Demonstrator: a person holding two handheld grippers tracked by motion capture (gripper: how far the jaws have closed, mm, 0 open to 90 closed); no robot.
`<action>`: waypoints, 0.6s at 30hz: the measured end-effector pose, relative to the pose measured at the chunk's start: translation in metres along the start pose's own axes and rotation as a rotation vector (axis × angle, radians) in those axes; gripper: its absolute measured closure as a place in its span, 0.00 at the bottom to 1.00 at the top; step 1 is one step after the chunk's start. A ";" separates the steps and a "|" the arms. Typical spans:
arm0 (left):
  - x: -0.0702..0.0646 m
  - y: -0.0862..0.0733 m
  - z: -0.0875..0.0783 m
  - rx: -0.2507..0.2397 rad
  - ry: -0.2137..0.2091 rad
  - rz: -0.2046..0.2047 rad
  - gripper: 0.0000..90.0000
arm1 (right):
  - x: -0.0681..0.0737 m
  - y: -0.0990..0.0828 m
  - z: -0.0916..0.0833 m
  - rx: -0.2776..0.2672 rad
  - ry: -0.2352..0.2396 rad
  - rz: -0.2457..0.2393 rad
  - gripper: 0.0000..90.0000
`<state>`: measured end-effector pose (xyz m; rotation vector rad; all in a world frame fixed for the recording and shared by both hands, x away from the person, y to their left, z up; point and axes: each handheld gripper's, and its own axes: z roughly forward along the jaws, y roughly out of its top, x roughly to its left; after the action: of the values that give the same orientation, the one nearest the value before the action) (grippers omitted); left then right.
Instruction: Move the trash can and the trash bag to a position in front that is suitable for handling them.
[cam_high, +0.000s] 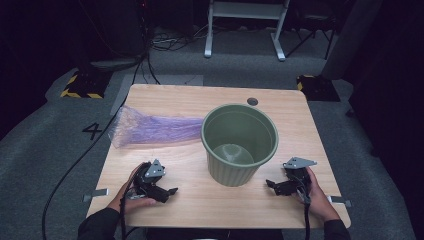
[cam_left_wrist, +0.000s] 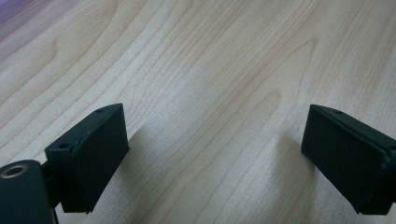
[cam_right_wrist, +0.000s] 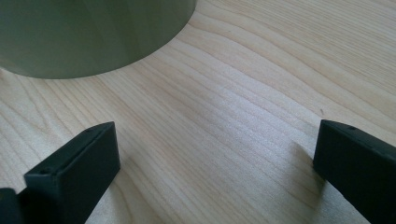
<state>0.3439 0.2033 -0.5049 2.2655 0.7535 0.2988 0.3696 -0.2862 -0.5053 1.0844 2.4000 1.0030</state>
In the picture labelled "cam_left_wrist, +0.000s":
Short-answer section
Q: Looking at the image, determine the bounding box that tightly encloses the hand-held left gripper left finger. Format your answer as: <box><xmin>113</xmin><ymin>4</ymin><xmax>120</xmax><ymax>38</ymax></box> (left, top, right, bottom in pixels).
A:
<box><xmin>44</xmin><ymin>103</ymin><xmax>131</xmax><ymax>215</ymax></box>

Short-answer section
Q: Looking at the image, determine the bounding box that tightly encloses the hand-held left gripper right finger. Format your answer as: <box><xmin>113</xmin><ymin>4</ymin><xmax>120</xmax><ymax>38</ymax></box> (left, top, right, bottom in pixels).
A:
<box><xmin>300</xmin><ymin>104</ymin><xmax>396</xmax><ymax>216</ymax></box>

